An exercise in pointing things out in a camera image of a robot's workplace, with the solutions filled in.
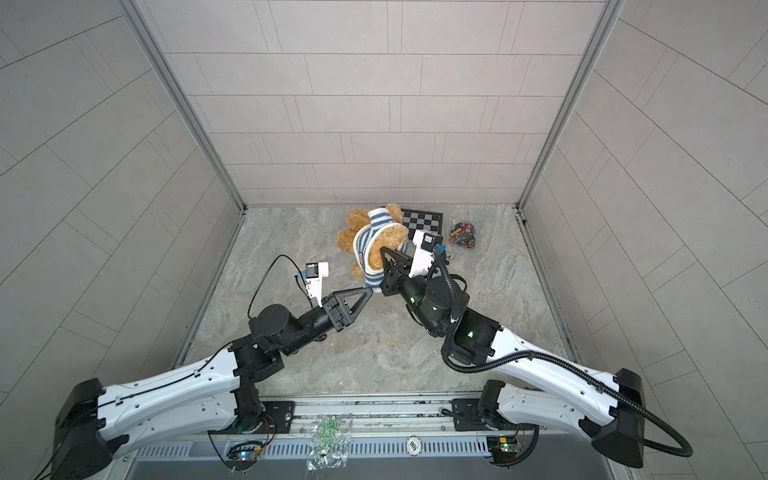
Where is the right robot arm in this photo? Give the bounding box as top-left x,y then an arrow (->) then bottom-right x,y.
379,247 -> 648,468

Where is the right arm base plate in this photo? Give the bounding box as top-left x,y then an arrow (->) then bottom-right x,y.
441,398 -> 539,433

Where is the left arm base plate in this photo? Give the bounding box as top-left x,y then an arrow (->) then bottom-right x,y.
213,401 -> 296,435

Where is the bag of colourful small parts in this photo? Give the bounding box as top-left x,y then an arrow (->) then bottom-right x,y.
449,221 -> 476,249

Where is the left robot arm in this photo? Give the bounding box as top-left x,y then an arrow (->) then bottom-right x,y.
47,288 -> 373,479

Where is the round white sticker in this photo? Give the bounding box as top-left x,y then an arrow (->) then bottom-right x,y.
406,436 -> 423,456

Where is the circuit board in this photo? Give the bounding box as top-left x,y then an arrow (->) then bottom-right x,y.
226,440 -> 265,471
486,437 -> 522,467

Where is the blue white striped sweater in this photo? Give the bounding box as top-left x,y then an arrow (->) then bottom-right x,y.
353,207 -> 395,292

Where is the right circuit board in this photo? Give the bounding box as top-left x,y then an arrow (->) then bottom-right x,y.
486,437 -> 522,467

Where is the clear bag with green parts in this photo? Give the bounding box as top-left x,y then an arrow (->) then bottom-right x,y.
307,415 -> 353,471

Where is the aluminium mounting rail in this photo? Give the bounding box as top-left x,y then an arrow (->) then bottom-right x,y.
98,385 -> 596,451

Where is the black white chessboard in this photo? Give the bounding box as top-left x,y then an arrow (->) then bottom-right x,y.
402,208 -> 443,242

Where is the black corrugated cable hose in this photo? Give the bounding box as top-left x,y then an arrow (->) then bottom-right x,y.
431,245 -> 694,468

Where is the left circuit board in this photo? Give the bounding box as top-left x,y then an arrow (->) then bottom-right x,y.
226,440 -> 265,471

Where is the brown teddy bear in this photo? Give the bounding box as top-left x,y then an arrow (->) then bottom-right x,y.
334,204 -> 409,290

